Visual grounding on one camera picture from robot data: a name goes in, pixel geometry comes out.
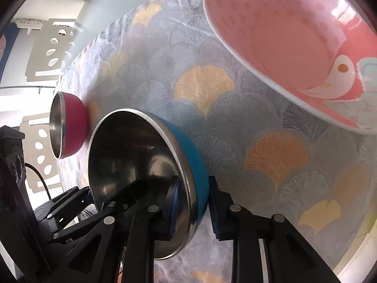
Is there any pink fox print plate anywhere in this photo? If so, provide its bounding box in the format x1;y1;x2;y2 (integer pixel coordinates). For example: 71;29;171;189
203;0;377;136

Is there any black cable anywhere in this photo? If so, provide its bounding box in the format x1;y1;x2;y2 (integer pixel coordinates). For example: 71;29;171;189
25;162;52;201

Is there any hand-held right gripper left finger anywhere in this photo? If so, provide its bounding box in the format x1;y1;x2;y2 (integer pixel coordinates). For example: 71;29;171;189
68;176;181;283

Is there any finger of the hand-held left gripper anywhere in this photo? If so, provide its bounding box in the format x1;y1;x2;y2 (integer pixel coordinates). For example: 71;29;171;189
52;179;145;243
35;187;91;232

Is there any magenta steel bowl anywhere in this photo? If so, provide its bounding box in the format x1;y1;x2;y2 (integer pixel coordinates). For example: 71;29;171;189
49;92;89;160

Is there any blue steel bowl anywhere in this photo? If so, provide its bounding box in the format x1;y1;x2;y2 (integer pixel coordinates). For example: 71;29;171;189
88;109;210;260

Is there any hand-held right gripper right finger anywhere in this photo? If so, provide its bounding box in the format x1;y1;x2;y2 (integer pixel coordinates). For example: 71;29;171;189
209;176;342;283

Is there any leaf patterned tablecloth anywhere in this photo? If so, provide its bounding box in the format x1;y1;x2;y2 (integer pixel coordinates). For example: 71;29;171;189
59;3;377;283

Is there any white cutout ceiling panel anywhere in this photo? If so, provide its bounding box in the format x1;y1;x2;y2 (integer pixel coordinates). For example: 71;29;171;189
25;18;86;81
20;115;62;193

